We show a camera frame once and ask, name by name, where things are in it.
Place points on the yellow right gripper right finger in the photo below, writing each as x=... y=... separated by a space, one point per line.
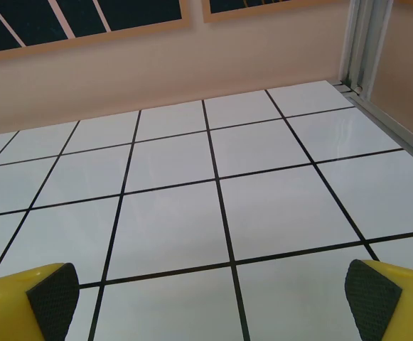
x=405 y=305

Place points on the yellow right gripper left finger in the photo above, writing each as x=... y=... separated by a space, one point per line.
x=7 y=305

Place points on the aluminium side rail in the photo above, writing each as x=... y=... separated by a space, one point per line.
x=387 y=120

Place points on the aluminium corner post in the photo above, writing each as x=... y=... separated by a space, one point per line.
x=362 y=35

